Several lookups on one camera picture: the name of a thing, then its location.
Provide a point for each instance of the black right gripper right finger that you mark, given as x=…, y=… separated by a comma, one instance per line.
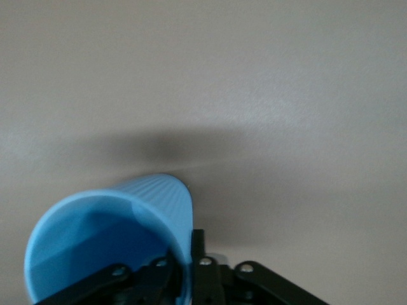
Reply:
x=216, y=286

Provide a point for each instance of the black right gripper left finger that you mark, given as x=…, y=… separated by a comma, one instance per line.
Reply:
x=152, y=286

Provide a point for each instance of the blue ribbed plastic cup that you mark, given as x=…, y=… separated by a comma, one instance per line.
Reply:
x=95, y=228

